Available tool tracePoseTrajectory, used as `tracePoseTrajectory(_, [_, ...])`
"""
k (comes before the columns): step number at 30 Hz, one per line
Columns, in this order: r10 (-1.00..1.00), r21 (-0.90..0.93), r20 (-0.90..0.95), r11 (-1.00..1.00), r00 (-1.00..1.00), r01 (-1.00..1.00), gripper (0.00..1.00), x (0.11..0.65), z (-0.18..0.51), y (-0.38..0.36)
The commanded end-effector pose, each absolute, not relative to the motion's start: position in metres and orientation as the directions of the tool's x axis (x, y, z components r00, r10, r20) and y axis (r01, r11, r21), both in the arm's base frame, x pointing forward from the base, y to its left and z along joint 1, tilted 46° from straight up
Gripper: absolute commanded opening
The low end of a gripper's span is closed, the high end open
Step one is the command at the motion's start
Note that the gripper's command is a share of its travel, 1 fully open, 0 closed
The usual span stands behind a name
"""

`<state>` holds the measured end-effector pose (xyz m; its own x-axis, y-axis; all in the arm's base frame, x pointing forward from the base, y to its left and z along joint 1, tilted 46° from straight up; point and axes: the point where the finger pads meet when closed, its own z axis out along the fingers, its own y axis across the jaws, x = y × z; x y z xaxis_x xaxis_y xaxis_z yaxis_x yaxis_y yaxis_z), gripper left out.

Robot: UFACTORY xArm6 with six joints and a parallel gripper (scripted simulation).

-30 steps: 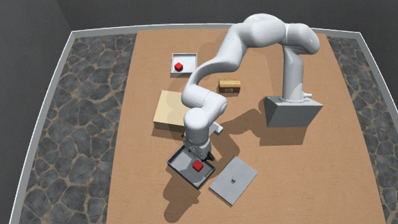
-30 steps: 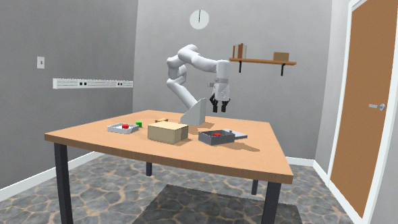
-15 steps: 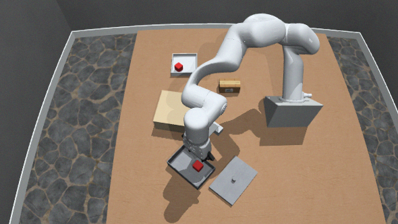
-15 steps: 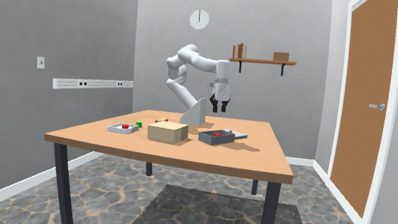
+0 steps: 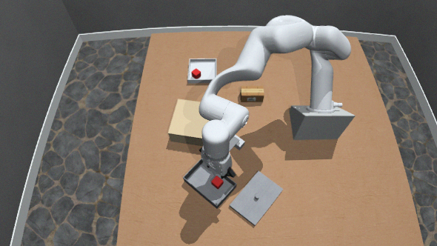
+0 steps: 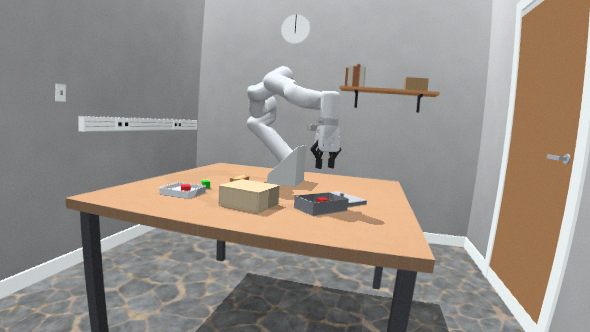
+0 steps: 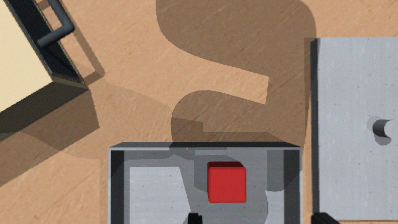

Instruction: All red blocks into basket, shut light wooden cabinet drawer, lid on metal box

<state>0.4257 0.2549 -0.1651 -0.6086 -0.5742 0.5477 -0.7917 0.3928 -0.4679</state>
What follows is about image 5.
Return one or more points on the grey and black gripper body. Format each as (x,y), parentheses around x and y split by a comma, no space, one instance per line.
(219,167)

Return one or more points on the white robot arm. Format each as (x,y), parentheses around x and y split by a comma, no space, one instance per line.
(226,118)

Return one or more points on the red block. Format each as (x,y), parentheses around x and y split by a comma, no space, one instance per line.
(217,182)
(196,74)

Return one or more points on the brown cardboard box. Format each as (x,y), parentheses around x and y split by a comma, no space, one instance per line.
(252,93)

